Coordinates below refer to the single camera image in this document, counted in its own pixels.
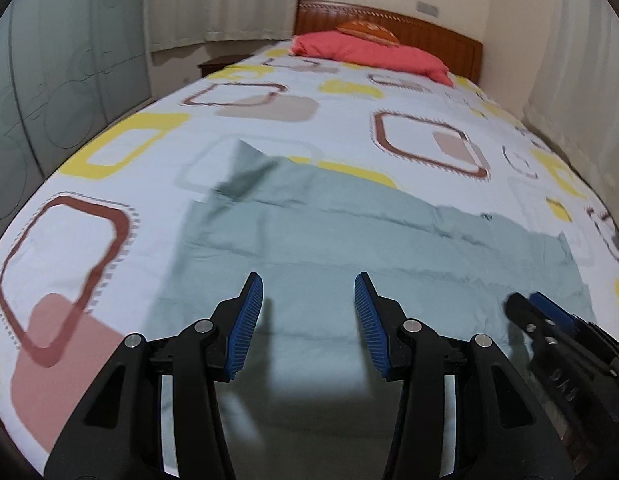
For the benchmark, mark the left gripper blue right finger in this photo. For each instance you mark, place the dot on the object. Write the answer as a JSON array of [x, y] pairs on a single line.
[[366, 302]]

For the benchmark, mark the brown wooden headboard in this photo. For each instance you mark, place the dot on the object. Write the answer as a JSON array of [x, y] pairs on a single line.
[[461, 54]]

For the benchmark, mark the grey wall switch panel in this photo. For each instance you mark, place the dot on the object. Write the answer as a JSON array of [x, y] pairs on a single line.
[[428, 8]]

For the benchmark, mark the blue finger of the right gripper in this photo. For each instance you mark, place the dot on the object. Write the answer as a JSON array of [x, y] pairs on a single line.
[[562, 319], [527, 317]]

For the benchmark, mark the frosted glass wardrobe doors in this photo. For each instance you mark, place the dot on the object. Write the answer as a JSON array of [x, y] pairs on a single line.
[[54, 75]]

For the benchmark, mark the orange patterned cushion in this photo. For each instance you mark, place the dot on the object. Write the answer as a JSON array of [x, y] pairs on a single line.
[[369, 31]]

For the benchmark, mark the beige curtain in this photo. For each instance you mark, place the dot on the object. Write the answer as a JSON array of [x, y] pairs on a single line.
[[183, 23]]

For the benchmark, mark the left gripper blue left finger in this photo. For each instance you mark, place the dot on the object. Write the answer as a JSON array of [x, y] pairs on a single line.
[[244, 323]]

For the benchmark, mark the coral red pillow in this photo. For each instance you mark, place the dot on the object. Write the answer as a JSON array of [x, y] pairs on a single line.
[[336, 46]]

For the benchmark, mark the white patterned bed sheet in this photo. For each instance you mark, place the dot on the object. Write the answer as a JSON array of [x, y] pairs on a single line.
[[306, 172]]

